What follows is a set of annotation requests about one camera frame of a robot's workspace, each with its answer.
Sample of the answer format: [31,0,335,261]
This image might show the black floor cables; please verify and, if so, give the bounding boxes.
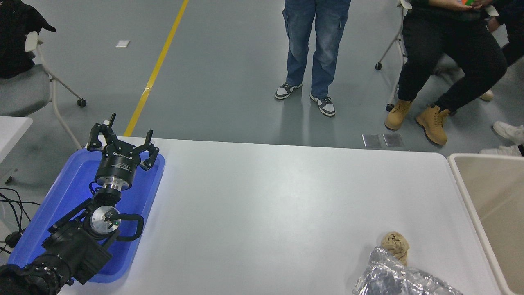
[0,188,41,254]

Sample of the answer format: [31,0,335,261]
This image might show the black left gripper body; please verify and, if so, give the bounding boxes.
[95,142,143,187]

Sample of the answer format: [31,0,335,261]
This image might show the grey wheeled chair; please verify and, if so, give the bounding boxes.
[0,31,87,150]

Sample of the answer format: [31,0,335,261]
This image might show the blue plastic tray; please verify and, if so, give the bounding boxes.
[7,148,166,284]

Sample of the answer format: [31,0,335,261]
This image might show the small white side table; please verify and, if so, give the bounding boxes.
[0,117,33,184]

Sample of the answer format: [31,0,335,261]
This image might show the seated person's right hand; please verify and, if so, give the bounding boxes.
[428,0,468,11]

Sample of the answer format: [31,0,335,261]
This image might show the standing person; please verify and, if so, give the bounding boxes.
[274,0,352,117]

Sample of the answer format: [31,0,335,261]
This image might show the black jacket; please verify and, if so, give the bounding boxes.
[0,0,57,79]

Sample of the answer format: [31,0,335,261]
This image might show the crumpled tan paper ball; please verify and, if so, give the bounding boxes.
[381,232,410,267]

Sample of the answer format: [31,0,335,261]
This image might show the crumpled silver foil tray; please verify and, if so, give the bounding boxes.
[353,247,465,295]

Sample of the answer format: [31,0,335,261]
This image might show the white-framed wheeled chair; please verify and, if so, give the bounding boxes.
[375,0,465,112]

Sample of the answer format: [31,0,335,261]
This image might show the seated person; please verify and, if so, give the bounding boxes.
[385,0,508,146]

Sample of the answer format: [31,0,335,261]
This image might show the large pale bin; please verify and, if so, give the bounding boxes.
[447,153,524,295]

